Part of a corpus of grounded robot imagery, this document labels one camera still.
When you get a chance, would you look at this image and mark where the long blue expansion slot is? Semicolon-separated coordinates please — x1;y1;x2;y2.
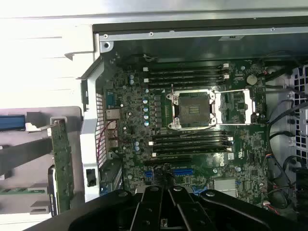
144;168;194;180

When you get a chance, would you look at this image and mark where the silver finned chipset heatsink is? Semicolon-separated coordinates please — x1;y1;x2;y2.
213;178;238;197

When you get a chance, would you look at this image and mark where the CPU socket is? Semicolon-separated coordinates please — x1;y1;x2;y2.
166;89;216;130

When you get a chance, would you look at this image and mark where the silver socket cover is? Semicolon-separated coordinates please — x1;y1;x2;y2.
214;89;256;126

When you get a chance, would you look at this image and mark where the green motherboard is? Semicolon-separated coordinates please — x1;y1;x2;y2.
103;60;268;207

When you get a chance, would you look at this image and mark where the green RAM stick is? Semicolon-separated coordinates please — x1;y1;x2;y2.
0;188;46;195

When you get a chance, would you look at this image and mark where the grey plastic parts rack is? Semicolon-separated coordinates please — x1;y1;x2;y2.
0;107;84;215

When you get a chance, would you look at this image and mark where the silver perforated disk bay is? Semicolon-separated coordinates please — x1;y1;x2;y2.
288;64;308;157

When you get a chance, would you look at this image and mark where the hard disk blue caddy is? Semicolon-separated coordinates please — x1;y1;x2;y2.
0;115;26;132

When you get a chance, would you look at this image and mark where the grey open PC case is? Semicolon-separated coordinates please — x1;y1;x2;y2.
80;18;308;217

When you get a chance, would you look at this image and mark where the red black twisted wire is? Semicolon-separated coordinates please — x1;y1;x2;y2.
97;119;118;159

